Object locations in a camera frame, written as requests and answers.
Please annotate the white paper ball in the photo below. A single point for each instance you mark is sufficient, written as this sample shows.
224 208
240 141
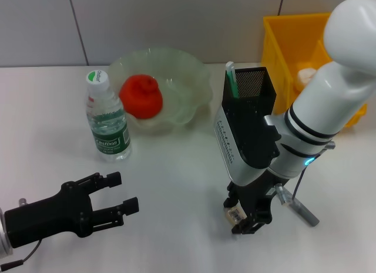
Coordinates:
304 76

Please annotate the clear wavy glass fruit bowl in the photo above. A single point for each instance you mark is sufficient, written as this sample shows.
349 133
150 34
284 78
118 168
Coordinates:
182 79

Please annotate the clear green-label water bottle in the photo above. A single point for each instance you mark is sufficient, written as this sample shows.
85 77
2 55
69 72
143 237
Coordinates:
108 132

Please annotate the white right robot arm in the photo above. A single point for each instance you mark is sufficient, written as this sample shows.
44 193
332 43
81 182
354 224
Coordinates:
337 79

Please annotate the green utility knife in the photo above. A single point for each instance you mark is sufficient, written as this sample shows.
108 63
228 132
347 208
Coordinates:
232 79

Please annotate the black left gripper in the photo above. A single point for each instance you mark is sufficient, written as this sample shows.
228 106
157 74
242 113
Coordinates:
53 217

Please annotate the grey glitter pen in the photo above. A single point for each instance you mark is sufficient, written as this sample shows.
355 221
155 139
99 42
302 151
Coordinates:
308 215

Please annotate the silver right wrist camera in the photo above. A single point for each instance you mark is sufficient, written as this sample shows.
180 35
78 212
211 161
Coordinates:
249 138

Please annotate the yellow plastic storage bin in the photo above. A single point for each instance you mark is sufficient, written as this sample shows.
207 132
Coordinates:
276 50

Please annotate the orange fruit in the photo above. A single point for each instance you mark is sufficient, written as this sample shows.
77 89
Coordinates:
141 99

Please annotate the black mesh pen holder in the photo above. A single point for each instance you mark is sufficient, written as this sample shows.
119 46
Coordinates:
268 97

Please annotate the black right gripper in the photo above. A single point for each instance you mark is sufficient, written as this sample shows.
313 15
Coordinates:
255 196

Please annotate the beige barcode eraser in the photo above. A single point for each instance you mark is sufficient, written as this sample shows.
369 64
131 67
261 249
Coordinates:
235 214

